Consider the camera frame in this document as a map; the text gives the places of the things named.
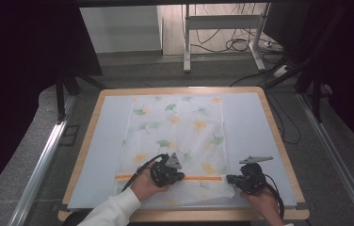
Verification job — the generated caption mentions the white power strip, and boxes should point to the white power strip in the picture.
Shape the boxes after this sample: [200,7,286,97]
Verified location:
[272,64,293,79]
[259,40,284,53]

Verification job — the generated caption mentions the pale blue table mat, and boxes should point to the pale blue table mat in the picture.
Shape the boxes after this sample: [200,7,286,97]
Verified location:
[67,91,298,211]

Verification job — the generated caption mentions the aluminium rail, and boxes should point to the aluminium rail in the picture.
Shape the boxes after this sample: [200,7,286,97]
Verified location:
[7,93,79,226]
[297,92,354,226]

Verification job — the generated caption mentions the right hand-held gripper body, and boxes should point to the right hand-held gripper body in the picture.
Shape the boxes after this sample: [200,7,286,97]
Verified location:
[238,155,275,195]

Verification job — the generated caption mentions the black metal stand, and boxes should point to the black metal stand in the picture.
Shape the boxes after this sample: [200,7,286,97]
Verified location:
[54,69,107,124]
[264,6,346,124]

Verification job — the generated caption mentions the white metal desk frame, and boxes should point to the white metal desk frame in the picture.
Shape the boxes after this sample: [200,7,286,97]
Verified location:
[183,3,272,74]

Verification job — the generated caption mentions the white leaf print cloth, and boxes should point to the white leaf print cloth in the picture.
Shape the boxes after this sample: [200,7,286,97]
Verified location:
[113,94,236,207]

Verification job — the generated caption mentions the black floor cable bundle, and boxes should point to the black floor cable bundle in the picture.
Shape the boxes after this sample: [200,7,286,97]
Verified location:
[193,28,263,55]

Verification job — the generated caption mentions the left hand-held gripper black cable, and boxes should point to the left hand-held gripper black cable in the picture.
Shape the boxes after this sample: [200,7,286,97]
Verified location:
[121,153,169,193]

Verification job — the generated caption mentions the long black floor cable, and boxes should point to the long black floor cable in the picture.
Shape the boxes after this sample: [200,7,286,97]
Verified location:
[230,69,302,146]

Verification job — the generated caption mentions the person's right hand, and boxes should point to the person's right hand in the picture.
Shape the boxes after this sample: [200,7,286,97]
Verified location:
[240,185,282,226]

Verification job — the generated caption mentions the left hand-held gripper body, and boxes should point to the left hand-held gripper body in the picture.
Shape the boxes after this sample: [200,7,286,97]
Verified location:
[149,152,185,189]

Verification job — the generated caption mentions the right hand-held gripper black cable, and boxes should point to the right hand-held gripper black cable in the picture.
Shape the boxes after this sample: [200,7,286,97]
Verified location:
[264,173,285,221]

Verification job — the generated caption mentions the person's left hand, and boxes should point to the person's left hand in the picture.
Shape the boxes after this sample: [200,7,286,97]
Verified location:
[129,165,170,202]

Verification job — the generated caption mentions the white panel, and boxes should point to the white panel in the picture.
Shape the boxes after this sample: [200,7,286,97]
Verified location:
[79,5,164,55]

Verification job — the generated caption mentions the hand-held gripper black cable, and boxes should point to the hand-held gripper black cable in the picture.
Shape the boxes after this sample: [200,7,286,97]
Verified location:
[264,173,285,221]
[121,153,169,193]

